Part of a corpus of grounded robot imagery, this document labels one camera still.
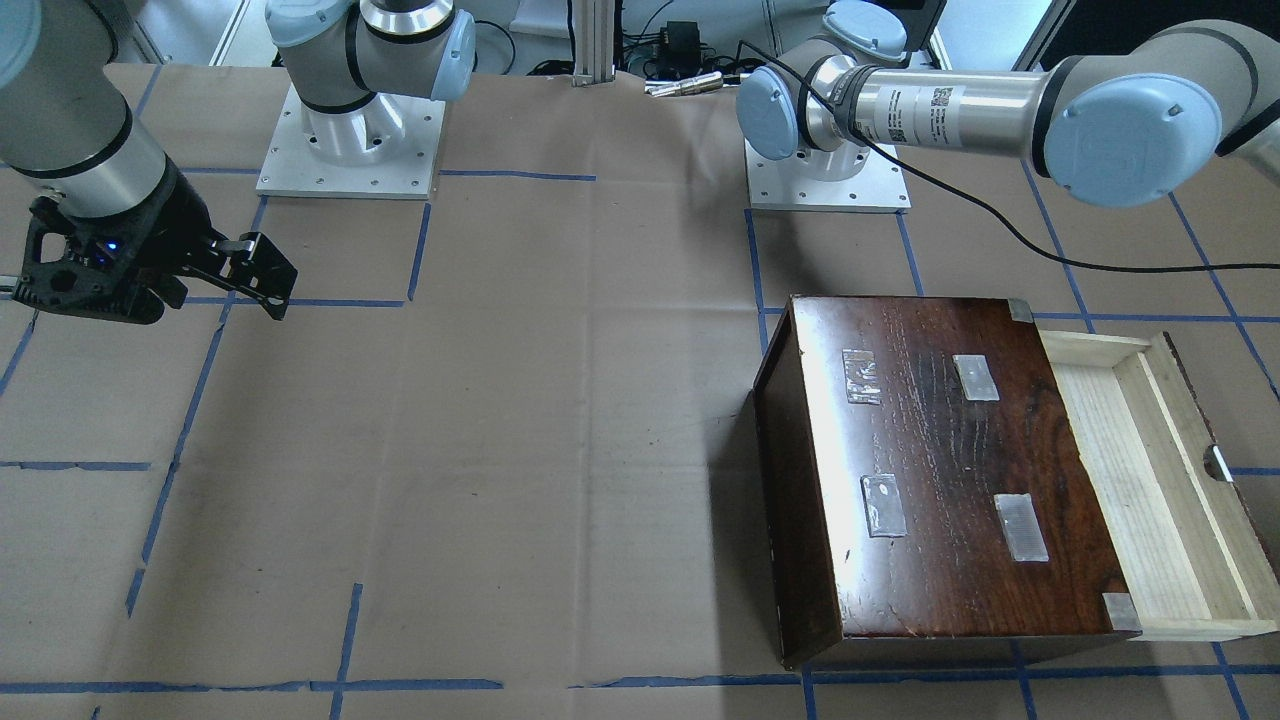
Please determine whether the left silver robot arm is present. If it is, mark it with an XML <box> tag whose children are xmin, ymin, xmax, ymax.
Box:
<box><xmin>736</xmin><ymin>1</ymin><xmax>1279</xmax><ymax>208</ymax></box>

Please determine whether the black power adapter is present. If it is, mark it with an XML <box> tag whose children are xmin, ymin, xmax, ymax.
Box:
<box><xmin>657</xmin><ymin>20</ymin><xmax>703</xmax><ymax>78</ymax></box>

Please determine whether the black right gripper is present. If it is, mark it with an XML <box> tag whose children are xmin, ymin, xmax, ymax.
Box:
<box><xmin>14</xmin><ymin>161</ymin><xmax>298</xmax><ymax>324</ymax></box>

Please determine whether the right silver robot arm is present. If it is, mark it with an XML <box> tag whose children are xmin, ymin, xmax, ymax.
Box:
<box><xmin>1</xmin><ymin>1</ymin><xmax>476</xmax><ymax>324</ymax></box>

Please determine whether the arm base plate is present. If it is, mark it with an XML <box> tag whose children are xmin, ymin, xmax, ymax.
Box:
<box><xmin>256</xmin><ymin>88</ymin><xmax>448</xmax><ymax>200</ymax></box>
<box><xmin>745</xmin><ymin>143</ymin><xmax>913</xmax><ymax>213</ymax></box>

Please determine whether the light wooden drawer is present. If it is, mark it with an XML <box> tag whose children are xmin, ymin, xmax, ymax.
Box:
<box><xmin>1039</xmin><ymin>331</ymin><xmax>1279</xmax><ymax>642</ymax></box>

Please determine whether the dark wooden drawer box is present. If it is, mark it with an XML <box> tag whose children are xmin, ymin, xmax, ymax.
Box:
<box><xmin>751</xmin><ymin>296</ymin><xmax>1140</xmax><ymax>669</ymax></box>

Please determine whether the aluminium frame post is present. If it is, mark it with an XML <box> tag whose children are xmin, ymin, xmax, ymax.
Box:
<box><xmin>567</xmin><ymin>0</ymin><xmax>622</xmax><ymax>87</ymax></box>

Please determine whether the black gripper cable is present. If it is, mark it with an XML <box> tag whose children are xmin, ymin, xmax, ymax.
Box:
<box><xmin>736</xmin><ymin>40</ymin><xmax>1280</xmax><ymax>275</ymax></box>

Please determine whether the brown paper table cover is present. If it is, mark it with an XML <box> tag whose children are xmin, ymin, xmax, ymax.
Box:
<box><xmin>1</xmin><ymin>64</ymin><xmax>1277</xmax><ymax>719</ymax></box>

